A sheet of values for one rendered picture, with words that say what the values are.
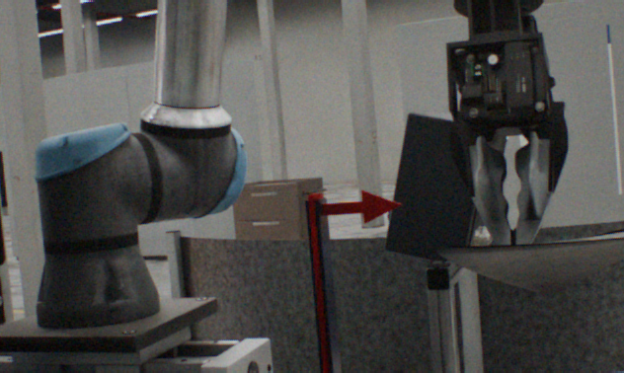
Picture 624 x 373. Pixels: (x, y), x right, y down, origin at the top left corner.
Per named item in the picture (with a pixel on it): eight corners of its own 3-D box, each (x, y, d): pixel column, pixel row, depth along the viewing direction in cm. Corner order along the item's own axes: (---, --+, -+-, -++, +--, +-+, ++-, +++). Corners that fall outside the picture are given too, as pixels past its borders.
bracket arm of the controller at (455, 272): (450, 290, 117) (448, 266, 116) (427, 291, 117) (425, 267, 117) (475, 261, 139) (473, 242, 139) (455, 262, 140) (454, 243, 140)
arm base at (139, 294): (12, 329, 108) (2, 247, 107) (80, 304, 122) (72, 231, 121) (122, 328, 103) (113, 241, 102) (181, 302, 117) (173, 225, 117)
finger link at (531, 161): (507, 247, 64) (501, 120, 66) (515, 260, 70) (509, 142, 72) (551, 245, 63) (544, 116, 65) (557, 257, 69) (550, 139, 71)
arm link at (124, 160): (27, 241, 113) (15, 131, 112) (123, 227, 121) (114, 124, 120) (63, 245, 103) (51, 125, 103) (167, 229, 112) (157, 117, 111)
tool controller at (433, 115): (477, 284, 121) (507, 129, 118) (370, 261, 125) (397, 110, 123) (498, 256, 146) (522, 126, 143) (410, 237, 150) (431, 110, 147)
